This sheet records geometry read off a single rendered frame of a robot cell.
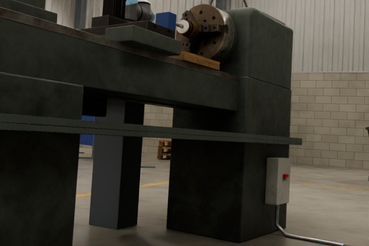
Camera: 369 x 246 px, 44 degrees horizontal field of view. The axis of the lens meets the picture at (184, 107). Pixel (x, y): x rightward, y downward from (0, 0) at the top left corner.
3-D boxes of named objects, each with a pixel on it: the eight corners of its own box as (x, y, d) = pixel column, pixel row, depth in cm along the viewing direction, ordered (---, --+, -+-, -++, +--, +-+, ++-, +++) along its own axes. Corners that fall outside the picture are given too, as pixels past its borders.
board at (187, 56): (161, 72, 246) (162, 65, 246) (219, 70, 225) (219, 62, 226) (123, 63, 222) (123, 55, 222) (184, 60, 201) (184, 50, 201)
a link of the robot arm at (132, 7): (112, 19, 272) (113, -4, 273) (127, 24, 283) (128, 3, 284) (128, 17, 265) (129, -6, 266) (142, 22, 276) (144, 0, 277)
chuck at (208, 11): (179, 61, 260) (191, 6, 259) (227, 69, 242) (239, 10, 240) (170, 59, 253) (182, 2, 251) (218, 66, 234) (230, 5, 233)
